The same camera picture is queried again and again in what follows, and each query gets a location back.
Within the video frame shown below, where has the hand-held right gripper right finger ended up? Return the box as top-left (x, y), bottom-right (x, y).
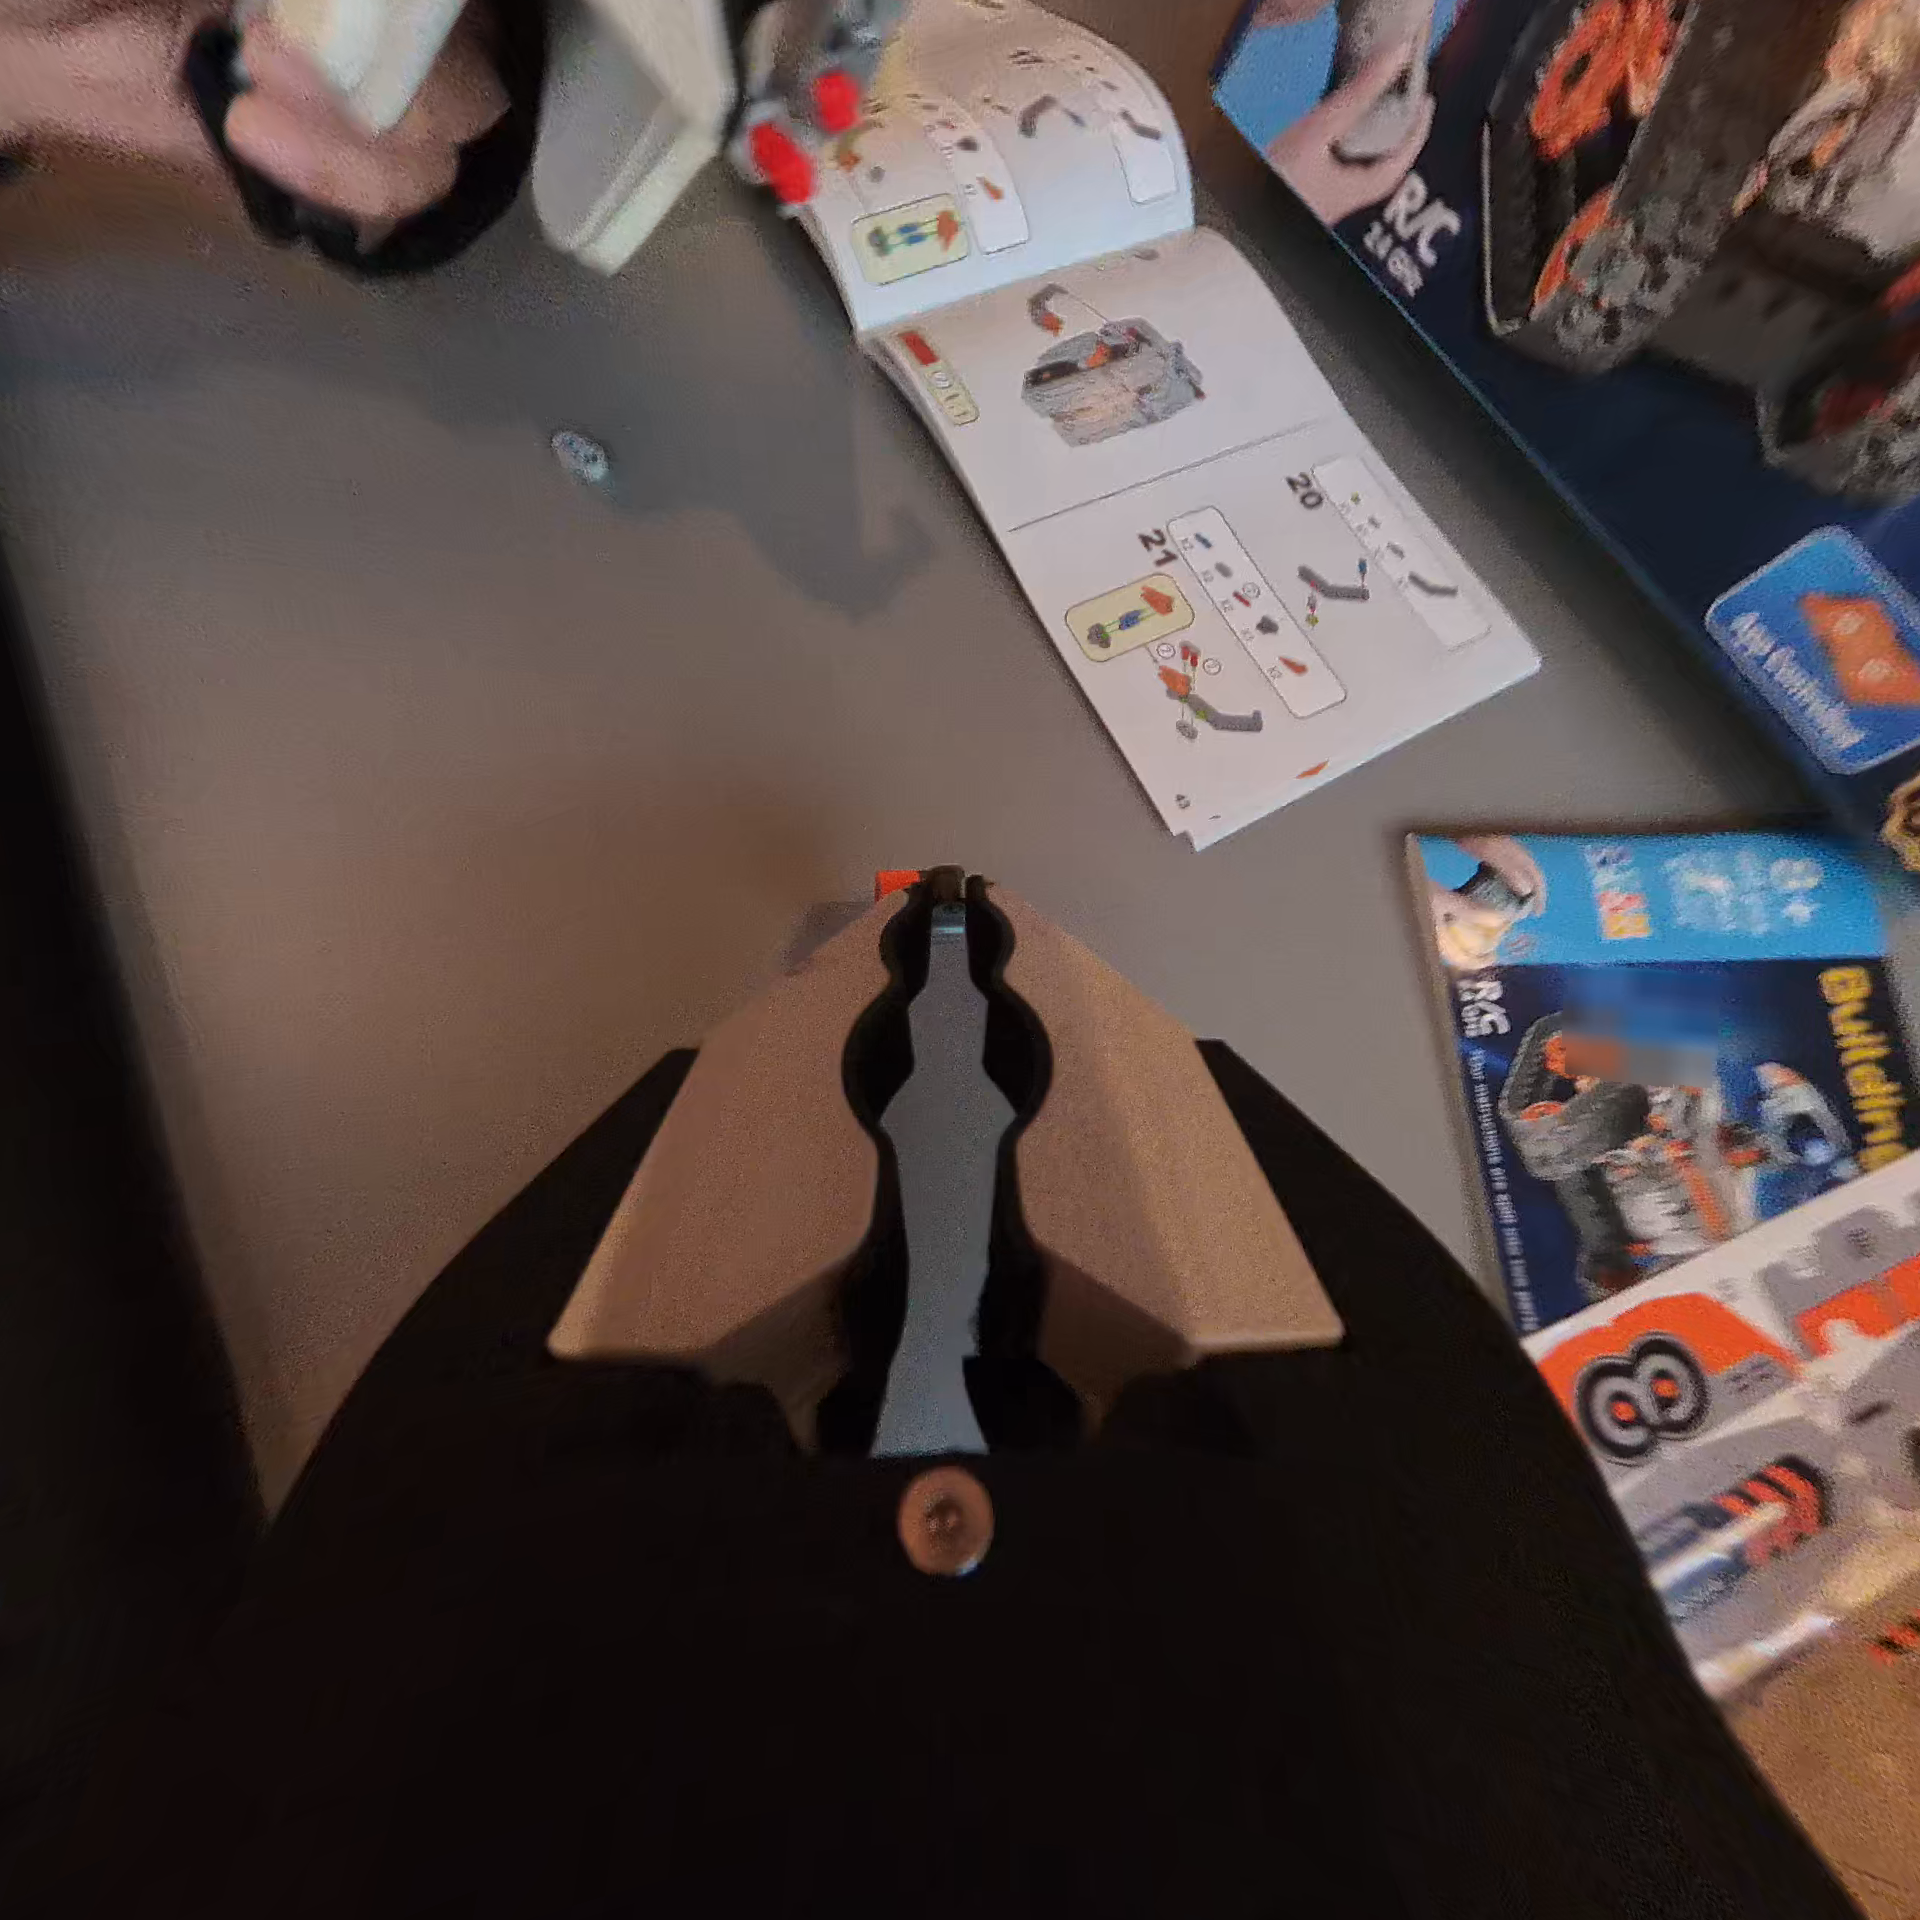
top-left (966, 882), bottom-right (1347, 1454)

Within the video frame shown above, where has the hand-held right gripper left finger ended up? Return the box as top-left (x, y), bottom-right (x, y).
top-left (545, 885), bottom-right (932, 1454)

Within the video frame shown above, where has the grey bent beam with pins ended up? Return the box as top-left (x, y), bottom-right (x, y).
top-left (726, 0), bottom-right (902, 208)

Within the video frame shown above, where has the orange claw piece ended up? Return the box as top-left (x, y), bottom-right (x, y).
top-left (873, 861), bottom-right (993, 946)

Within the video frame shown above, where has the grey desk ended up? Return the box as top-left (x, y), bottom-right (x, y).
top-left (0, 0), bottom-right (1920, 1501)

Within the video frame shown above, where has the person's left hand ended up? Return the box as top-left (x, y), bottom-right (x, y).
top-left (0, 0), bottom-right (513, 231)

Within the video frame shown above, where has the blue closed manual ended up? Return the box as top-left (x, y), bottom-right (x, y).
top-left (1405, 824), bottom-right (1920, 1337)

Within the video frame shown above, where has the robot sticker sheet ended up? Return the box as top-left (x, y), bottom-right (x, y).
top-left (1523, 1146), bottom-right (1920, 1920)

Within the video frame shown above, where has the open instruction booklet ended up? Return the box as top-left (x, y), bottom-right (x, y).
top-left (779, 0), bottom-right (1546, 854)

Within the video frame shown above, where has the blue robot kit box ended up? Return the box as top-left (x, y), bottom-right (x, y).
top-left (1206, 0), bottom-right (1920, 873)

